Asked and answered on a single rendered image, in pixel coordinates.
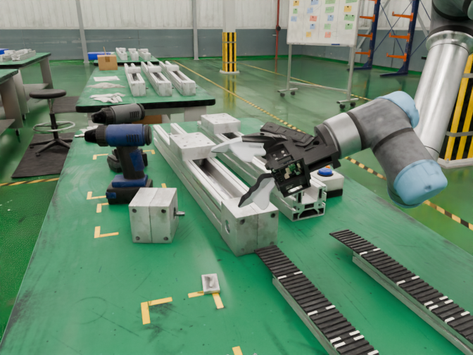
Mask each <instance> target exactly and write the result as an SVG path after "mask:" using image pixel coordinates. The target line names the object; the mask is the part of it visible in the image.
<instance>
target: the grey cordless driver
mask: <svg viewBox="0 0 473 355"><path fill-rule="evenodd" d="M144 116H145V110H144V107H143V106H142V105H141V104H125V105H119V106H110V107H109V108H102V109H101V110H100V111H98V112H96V113H93V114H92V115H91V118H85V119H84V121H87V120H92V122H93V123H99V124H104V125H112V124H113V125H120V124H132V122H134V121H139V120H143V119H144ZM137 148H138V149H140V151H141V155H142V158H143V162H144V166H147V165H148V160H147V154H146V153H145V152H143V149H142V148H141V147H137ZM107 163H108V166H109V168H110V169H111V170H113V171H115V172H116V173H121V172H122V168H121V165H120V160H119V159H117V158H116V157H115V152H114V149H113V150H112V154H111V155H108V158H107Z"/></svg>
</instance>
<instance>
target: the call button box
mask: <svg viewBox="0 0 473 355"><path fill-rule="evenodd" d="M310 176H312V177H314V178H315V179H317V180H319V181H320V182H322V183H323V184H325V185H326V186H327V191H325V190H324V191H323V192H325V193H327V196H326V199H327V198H332V197H338V196H342V194H343V181H344V176H342V175H340V174H338V173H337V172H335V171H332V174H331V175H321V174H319V173H318V170H316V171H314V172H312V173H310Z"/></svg>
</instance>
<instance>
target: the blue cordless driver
mask: <svg viewBox="0 0 473 355"><path fill-rule="evenodd" d="M83 137H84V139H85V141H86V142H91V143H94V144H98V145H99V146H100V147H108V145H109V146H110V147H116V148H114V152H115V157H116V158H117V159H119V160H120V165H121V168H122V173H123V175H116V176H115V177H114V179H113V180H112V181H111V183H110V184H109V186H108V188H107V189H106V198H107V199H108V204H130V203H131V201H132V200H133V198H134V197H135V195H136V194H137V192H138V191H139V189H140V188H153V180H152V179H148V175H147V174H144V169H145V166H144V162H143V158H142V155H141V151H140V149H138V148H137V147H144V146H145V144H146V145H147V146H149V145H150V144H151V143H152V131H151V126H149V125H145V126H144V124H120V125H108V126H107V125H98V127H97V128H94V129H91V130H87V131H85V132H84V135H75V138H83Z"/></svg>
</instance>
